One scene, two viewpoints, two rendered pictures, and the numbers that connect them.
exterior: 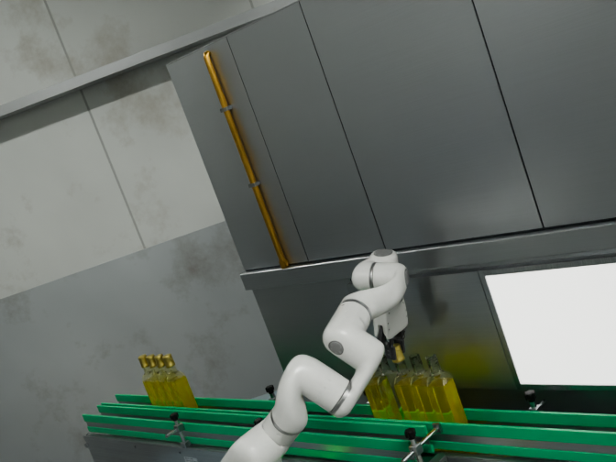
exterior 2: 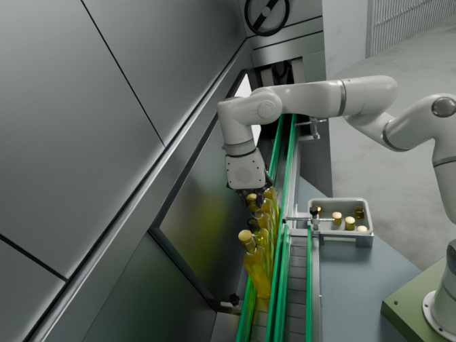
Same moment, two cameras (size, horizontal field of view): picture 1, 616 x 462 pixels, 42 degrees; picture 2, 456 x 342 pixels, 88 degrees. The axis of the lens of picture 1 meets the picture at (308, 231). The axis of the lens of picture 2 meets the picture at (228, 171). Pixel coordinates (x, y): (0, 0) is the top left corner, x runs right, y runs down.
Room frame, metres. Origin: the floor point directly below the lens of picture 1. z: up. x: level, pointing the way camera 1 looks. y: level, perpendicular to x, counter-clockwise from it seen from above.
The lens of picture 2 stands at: (2.27, 0.34, 1.65)
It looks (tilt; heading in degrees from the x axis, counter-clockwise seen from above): 37 degrees down; 252
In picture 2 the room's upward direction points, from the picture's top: 22 degrees counter-clockwise
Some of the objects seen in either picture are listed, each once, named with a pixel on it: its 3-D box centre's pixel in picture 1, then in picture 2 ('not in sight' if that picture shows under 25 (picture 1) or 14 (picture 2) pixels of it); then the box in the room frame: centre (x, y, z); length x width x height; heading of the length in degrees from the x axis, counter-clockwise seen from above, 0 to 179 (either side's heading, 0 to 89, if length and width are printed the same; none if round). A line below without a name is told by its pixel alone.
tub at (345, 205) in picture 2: not in sight; (337, 220); (1.78, -0.09, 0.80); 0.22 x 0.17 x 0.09; 133
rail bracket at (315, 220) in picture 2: (422, 446); (307, 220); (1.93, -0.08, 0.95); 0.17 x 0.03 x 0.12; 133
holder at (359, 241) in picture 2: not in sight; (330, 222); (1.80, -0.11, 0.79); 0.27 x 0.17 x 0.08; 133
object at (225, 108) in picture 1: (246, 161); not in sight; (2.52, 0.11, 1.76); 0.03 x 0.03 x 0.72; 43
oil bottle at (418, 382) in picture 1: (432, 407); (267, 221); (2.05, -0.15, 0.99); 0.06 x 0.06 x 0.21; 44
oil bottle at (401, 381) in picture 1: (415, 406); (265, 235); (2.09, -0.11, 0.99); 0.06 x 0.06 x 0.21; 44
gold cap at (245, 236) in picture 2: not in sight; (246, 239); (2.17, -0.03, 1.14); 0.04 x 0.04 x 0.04
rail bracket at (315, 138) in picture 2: not in sight; (310, 131); (1.47, -0.52, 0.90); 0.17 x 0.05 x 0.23; 133
